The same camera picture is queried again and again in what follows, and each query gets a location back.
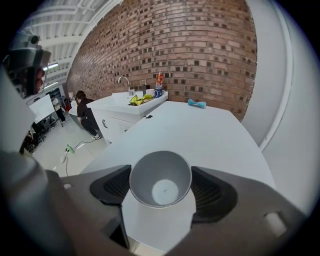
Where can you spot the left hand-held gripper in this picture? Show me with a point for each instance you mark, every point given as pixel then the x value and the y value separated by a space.
pixel 25 62

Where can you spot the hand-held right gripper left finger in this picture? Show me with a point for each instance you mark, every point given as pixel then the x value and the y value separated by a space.
pixel 80 200

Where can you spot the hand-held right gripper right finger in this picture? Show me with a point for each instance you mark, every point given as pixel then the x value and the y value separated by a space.
pixel 240 200

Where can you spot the white cup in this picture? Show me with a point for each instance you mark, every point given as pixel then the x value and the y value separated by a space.
pixel 160 178

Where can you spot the person's left hand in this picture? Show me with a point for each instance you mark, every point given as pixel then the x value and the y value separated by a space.
pixel 40 77

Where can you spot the ceiling light tube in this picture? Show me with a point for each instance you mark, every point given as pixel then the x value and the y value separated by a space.
pixel 51 66

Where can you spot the whiteboard on stand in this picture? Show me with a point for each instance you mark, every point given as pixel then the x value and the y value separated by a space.
pixel 41 110

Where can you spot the green power strip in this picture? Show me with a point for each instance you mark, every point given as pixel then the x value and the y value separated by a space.
pixel 71 149

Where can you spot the black office chair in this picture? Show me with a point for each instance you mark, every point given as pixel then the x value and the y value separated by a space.
pixel 37 132

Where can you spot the white sink cabinet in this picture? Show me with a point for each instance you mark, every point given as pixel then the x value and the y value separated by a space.
pixel 117 115

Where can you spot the chrome faucet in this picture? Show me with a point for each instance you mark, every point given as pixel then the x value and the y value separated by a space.
pixel 126 83

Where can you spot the teal dumbbell toy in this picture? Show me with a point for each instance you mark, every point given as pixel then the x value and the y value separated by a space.
pixel 197 103

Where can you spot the small black object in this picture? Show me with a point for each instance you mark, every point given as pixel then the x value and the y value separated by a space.
pixel 148 116

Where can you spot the yellow green cloth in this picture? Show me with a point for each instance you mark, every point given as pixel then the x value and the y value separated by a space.
pixel 136 99

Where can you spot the black soap dispenser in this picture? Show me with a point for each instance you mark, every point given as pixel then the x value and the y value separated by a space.
pixel 144 88

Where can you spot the wooden cutting board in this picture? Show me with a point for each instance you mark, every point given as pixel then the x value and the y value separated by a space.
pixel 149 99

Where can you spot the blue mug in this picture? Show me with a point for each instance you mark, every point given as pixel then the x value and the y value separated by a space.
pixel 158 93

